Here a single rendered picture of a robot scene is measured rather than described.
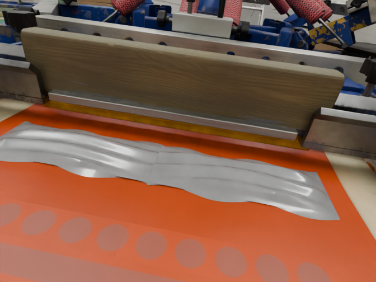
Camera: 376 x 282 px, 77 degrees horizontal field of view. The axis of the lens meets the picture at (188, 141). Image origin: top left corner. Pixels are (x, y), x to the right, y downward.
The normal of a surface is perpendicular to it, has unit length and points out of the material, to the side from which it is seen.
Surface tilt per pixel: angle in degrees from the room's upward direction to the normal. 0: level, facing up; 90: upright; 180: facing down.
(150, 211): 0
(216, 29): 90
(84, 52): 90
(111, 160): 32
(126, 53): 90
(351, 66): 90
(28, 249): 0
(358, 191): 0
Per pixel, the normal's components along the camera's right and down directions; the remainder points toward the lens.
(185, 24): -0.14, 0.51
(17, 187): 0.11, -0.84
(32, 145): 0.11, -0.43
